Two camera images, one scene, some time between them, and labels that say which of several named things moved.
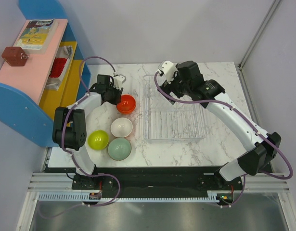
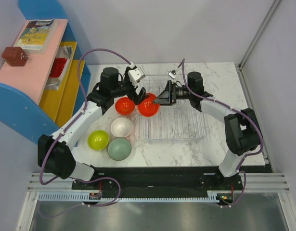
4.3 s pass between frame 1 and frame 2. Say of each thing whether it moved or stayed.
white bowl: stayed
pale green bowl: stayed
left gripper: moved
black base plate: stayed
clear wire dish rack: stayed
